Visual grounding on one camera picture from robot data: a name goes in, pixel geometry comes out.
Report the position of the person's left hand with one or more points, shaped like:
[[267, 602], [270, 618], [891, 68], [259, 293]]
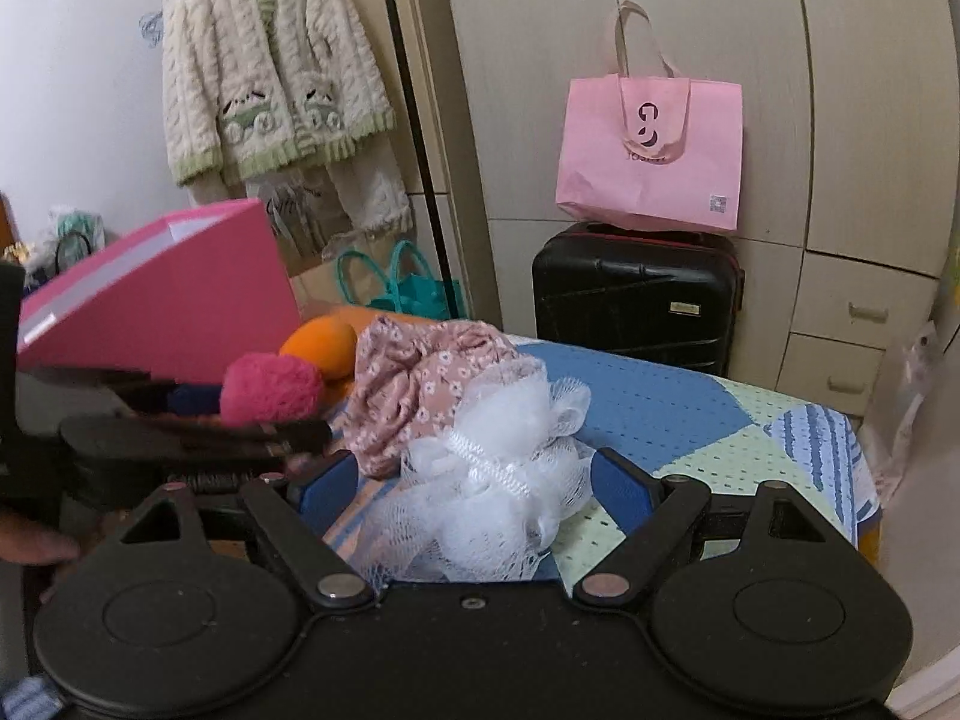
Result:
[[30, 541]]

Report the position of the crumpled plastic bag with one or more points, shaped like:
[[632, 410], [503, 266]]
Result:
[[64, 229]]

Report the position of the beige wardrobe with drawers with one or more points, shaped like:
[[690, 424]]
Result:
[[862, 127]]

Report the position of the magenta fluffy pom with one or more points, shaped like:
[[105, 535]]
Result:
[[270, 390]]

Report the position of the orange foam ball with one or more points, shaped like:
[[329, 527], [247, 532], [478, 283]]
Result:
[[319, 345]]

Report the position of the white mesh bath loofah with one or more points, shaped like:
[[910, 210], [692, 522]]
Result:
[[495, 487]]

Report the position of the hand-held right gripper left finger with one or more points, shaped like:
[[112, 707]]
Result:
[[326, 491]]

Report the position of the black hard suitcase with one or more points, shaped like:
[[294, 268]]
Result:
[[630, 300]]

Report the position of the pink paper shopping bag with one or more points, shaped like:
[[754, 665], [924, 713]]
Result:
[[645, 180]]

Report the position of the cream green knit cardigan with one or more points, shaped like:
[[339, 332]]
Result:
[[262, 52]]

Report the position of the pink floral cloth cap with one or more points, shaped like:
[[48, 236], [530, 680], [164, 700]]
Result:
[[405, 390]]

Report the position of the clear plastic bag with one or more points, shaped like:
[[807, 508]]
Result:
[[300, 210]]

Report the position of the blue striped cloth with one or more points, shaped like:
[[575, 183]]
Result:
[[26, 699]]

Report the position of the pink cardboard box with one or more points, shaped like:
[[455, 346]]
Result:
[[187, 300]]

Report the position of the black metal pole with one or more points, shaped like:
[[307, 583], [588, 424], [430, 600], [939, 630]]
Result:
[[409, 90]]

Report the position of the white hanging plastic bag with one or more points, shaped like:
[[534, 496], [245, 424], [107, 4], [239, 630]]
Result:
[[911, 390]]

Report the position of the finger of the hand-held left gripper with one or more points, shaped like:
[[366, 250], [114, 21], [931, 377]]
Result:
[[195, 399], [225, 435]]

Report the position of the patchwork dotted blanket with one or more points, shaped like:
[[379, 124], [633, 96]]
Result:
[[675, 405]]

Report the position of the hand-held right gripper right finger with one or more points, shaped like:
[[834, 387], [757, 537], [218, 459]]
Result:
[[626, 487]]

